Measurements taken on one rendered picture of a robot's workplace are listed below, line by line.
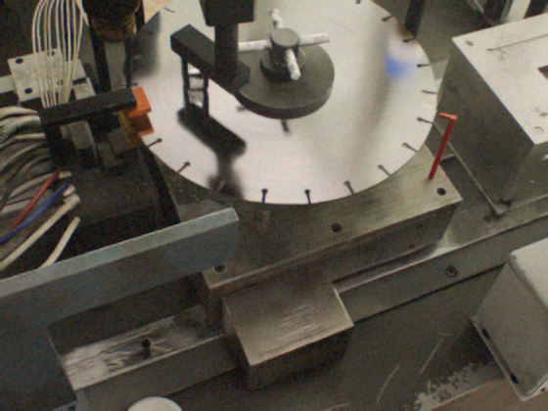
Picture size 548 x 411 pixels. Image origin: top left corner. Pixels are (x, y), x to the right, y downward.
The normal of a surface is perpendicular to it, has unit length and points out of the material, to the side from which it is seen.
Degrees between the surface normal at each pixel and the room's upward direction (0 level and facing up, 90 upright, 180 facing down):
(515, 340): 90
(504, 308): 90
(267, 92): 5
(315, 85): 5
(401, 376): 0
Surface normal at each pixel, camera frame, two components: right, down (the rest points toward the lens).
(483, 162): -0.91, 0.29
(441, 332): 0.08, -0.60
